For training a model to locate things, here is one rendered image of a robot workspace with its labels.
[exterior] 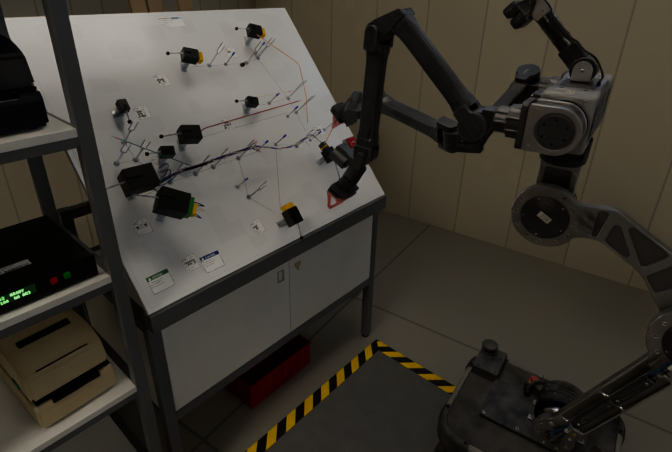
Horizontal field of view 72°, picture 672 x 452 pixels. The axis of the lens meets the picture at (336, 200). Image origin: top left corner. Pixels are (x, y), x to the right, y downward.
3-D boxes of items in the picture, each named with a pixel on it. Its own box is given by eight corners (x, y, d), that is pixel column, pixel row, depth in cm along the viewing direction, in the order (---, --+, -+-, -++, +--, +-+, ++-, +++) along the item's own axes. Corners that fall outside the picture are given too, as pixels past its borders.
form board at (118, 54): (146, 316, 137) (148, 315, 136) (0, 21, 142) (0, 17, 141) (382, 195, 217) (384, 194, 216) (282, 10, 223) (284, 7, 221)
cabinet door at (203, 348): (291, 332, 198) (288, 254, 181) (176, 411, 160) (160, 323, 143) (287, 330, 199) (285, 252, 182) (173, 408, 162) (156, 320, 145)
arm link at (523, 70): (476, 164, 147) (477, 139, 140) (440, 151, 155) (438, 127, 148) (541, 91, 166) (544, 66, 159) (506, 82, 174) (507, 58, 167)
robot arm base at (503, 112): (519, 150, 117) (528, 103, 112) (488, 144, 121) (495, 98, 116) (528, 141, 124) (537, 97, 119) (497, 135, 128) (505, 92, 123)
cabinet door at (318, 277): (370, 278, 235) (374, 209, 218) (292, 332, 197) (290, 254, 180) (366, 276, 236) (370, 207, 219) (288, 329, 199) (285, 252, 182)
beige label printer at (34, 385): (119, 385, 138) (107, 334, 130) (43, 434, 123) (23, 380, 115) (72, 339, 155) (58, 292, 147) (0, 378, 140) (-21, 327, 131)
